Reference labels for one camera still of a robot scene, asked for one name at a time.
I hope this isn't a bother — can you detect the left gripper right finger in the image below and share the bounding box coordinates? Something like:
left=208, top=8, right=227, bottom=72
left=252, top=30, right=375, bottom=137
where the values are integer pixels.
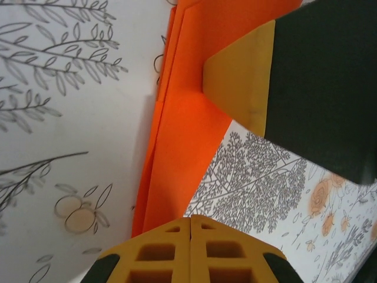
left=190, top=214, right=304, bottom=283

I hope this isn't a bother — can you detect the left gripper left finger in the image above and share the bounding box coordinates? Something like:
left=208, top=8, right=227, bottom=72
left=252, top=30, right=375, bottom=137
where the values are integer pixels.
left=88, top=217, right=192, bottom=283

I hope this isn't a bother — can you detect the floral patterned table mat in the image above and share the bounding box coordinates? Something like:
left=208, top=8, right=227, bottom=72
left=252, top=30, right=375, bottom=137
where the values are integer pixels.
left=0, top=0, right=377, bottom=283

